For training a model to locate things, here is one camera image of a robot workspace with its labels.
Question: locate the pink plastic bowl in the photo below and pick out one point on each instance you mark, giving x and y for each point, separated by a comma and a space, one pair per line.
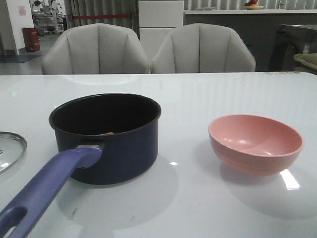
254, 145

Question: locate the glass lid with blue knob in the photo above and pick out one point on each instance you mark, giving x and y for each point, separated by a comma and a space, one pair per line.
12, 149

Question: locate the dark blue saucepan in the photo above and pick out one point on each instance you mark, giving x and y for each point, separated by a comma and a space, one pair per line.
85, 155

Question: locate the right grey upholstered chair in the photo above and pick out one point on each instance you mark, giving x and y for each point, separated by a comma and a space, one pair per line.
202, 48

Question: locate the grey upholstered chair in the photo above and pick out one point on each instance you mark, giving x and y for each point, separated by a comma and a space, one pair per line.
96, 49
202, 48

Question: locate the left grey upholstered chair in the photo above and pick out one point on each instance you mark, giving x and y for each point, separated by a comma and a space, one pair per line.
96, 49

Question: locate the white cabinet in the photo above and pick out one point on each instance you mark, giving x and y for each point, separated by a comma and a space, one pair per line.
156, 18

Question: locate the red barrier tape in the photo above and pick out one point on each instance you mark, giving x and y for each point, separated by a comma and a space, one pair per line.
111, 16

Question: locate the dark grey counter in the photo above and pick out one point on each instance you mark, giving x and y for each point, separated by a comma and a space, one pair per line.
257, 28

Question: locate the fruit plate on counter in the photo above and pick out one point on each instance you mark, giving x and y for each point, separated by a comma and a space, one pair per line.
252, 5

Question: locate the red trash bin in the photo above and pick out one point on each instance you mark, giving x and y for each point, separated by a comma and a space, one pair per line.
31, 40

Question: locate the dark glossy side table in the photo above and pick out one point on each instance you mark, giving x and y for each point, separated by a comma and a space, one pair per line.
289, 41

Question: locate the beige cushion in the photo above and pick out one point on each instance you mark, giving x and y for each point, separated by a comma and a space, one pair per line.
306, 63

